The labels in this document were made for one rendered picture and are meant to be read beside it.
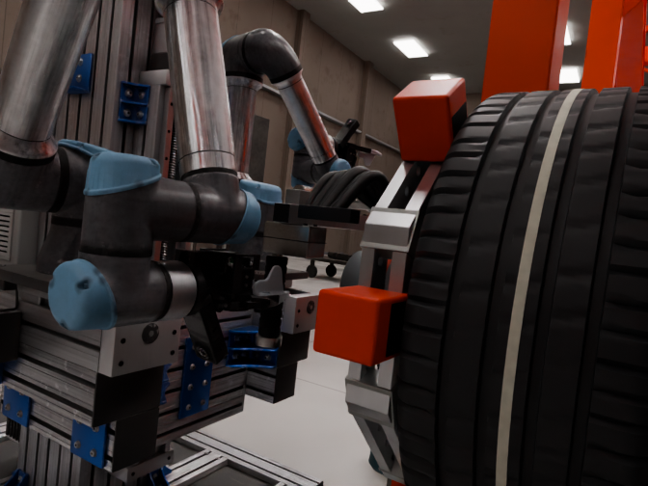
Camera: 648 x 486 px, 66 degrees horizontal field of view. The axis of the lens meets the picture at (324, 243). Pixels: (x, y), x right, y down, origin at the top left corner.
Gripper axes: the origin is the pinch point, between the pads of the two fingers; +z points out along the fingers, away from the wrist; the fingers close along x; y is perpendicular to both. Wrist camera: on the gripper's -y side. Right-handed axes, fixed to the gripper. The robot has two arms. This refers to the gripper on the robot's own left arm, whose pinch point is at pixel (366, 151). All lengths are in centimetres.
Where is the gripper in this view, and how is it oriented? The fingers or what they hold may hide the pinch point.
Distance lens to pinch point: 185.3
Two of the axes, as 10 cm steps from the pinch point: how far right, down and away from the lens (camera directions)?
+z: 7.1, 0.5, 7.1
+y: -2.0, 9.7, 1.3
